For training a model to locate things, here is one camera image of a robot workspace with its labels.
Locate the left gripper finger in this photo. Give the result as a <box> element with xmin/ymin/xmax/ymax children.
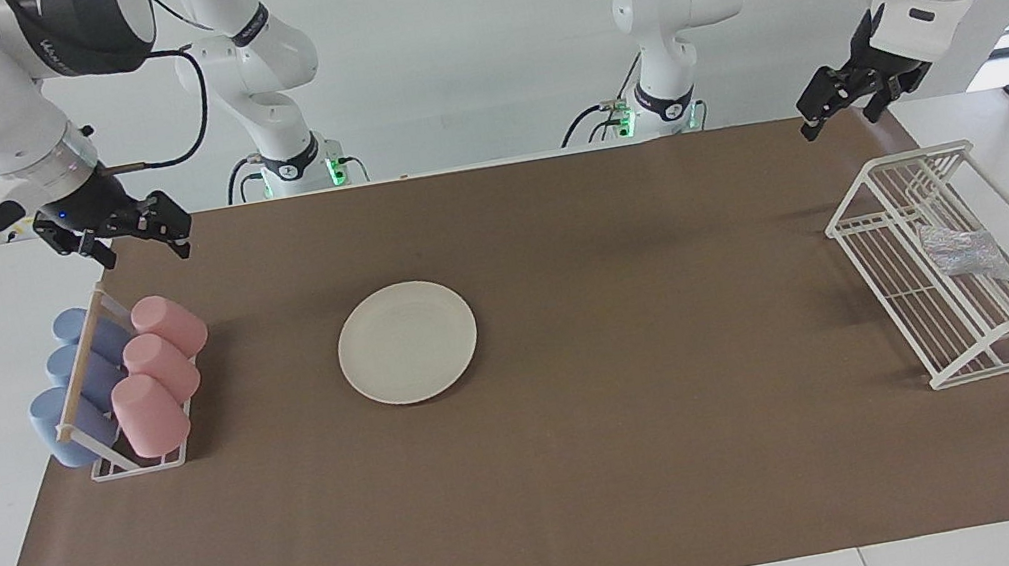
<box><xmin>856</xmin><ymin>72</ymin><xmax>911</xmax><ymax>127</ymax></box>
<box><xmin>790</xmin><ymin>62</ymin><xmax>867</xmax><ymax>144</ymax></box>

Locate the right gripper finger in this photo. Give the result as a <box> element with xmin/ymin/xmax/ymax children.
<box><xmin>32</xmin><ymin>209</ymin><xmax>121</xmax><ymax>282</ymax></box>
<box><xmin>134</xmin><ymin>186</ymin><xmax>199</xmax><ymax>266</ymax></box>

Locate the round cream plate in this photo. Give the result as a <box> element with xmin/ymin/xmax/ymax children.
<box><xmin>328</xmin><ymin>271</ymin><xmax>488</xmax><ymax>415</ymax></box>

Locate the blue plastic cup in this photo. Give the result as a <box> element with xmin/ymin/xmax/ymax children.
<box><xmin>49</xmin><ymin>299</ymin><xmax>136</xmax><ymax>375</ymax></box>
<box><xmin>43</xmin><ymin>336</ymin><xmax>131</xmax><ymax>421</ymax></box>
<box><xmin>26</xmin><ymin>377</ymin><xmax>126</xmax><ymax>474</ymax></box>

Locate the pink plastic cup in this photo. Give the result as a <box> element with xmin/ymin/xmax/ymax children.
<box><xmin>128</xmin><ymin>287</ymin><xmax>213</xmax><ymax>367</ymax></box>
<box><xmin>108</xmin><ymin>367</ymin><xmax>196</xmax><ymax>463</ymax></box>
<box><xmin>118</xmin><ymin>326</ymin><xmax>206</xmax><ymax>412</ymax></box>

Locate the brown table mat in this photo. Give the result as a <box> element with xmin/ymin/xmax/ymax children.
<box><xmin>0</xmin><ymin>82</ymin><xmax>1009</xmax><ymax>566</ymax></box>

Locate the black right base cable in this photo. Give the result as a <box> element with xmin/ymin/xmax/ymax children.
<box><xmin>220</xmin><ymin>152</ymin><xmax>269</xmax><ymax>206</ymax></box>

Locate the black base cable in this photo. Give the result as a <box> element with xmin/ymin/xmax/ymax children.
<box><xmin>556</xmin><ymin>98</ymin><xmax>634</xmax><ymax>150</ymax></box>
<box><xmin>220</xmin><ymin>152</ymin><xmax>269</xmax><ymax>206</ymax></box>

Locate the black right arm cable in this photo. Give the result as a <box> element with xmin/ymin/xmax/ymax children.
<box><xmin>87</xmin><ymin>43</ymin><xmax>219</xmax><ymax>177</ymax></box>

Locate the white wire dish rack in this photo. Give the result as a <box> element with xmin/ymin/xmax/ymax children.
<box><xmin>814</xmin><ymin>132</ymin><xmax>1009</xmax><ymax>404</ymax></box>

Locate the black left base cable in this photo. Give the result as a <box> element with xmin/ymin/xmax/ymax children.
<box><xmin>556</xmin><ymin>98</ymin><xmax>634</xmax><ymax>150</ymax></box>

